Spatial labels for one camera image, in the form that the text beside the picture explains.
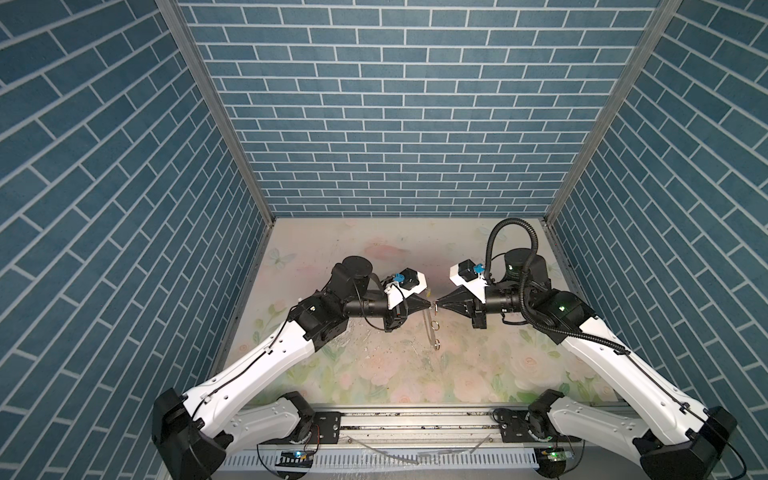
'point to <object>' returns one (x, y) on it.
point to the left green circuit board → (296, 459)
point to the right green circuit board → (555, 454)
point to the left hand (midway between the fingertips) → (426, 304)
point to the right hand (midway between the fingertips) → (436, 298)
